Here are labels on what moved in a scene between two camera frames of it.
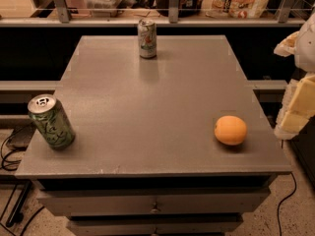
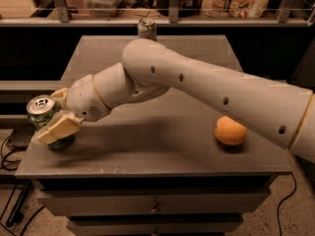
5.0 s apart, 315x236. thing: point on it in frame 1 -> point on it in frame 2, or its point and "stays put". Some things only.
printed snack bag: [241, 1] stays put
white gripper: [306, 48] -> [85, 98]
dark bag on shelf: [190, 0] stays put
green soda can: [50, 118] stays put
